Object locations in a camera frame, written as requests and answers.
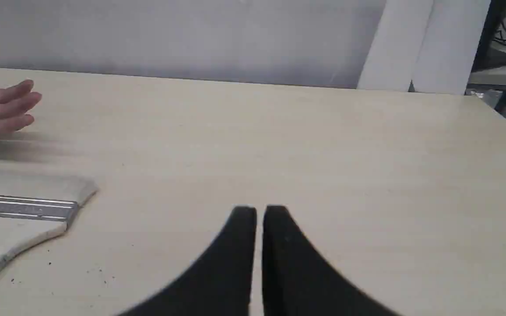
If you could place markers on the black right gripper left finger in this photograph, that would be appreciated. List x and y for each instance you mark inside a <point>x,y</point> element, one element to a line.
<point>218,282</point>

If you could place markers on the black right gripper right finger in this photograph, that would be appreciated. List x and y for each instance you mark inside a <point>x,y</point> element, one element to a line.
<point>298,281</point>

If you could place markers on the wooden paint brush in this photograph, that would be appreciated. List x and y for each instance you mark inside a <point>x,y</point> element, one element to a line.
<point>35,208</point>

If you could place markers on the white foam board panel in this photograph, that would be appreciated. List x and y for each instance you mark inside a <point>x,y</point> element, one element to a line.
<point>424,46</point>

